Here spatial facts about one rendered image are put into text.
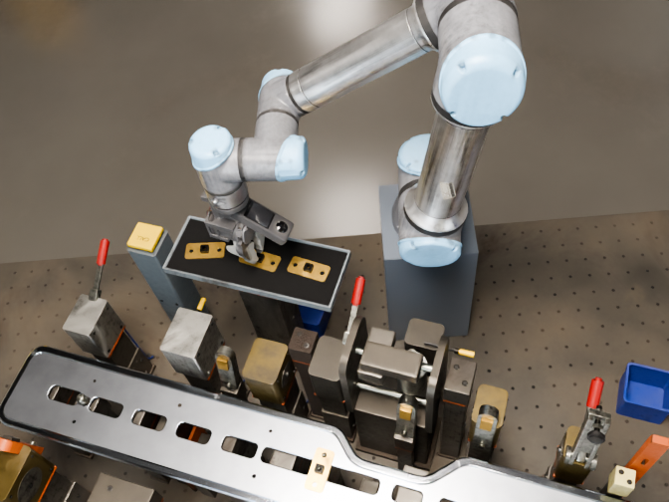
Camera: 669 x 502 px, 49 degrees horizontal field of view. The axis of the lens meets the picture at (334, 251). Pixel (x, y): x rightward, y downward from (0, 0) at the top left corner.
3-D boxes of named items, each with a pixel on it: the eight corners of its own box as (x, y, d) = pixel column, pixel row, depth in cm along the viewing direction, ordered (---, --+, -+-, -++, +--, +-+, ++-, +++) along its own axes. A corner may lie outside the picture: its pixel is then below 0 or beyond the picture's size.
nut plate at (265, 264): (237, 261, 153) (236, 258, 152) (245, 246, 154) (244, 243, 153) (274, 273, 150) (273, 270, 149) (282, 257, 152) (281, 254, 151)
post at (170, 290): (179, 339, 196) (123, 251, 159) (190, 315, 200) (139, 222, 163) (205, 346, 194) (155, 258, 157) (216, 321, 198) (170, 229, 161)
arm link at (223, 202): (251, 168, 132) (231, 204, 128) (256, 184, 136) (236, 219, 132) (214, 158, 134) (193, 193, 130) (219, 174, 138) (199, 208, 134)
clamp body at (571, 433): (534, 506, 166) (560, 459, 136) (542, 463, 170) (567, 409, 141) (564, 514, 164) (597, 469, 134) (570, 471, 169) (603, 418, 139)
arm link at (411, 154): (455, 166, 156) (458, 123, 144) (458, 219, 148) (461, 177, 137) (397, 168, 157) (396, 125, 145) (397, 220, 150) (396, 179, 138)
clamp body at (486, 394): (459, 475, 171) (468, 420, 139) (469, 431, 176) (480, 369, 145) (487, 483, 169) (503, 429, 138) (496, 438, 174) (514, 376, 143)
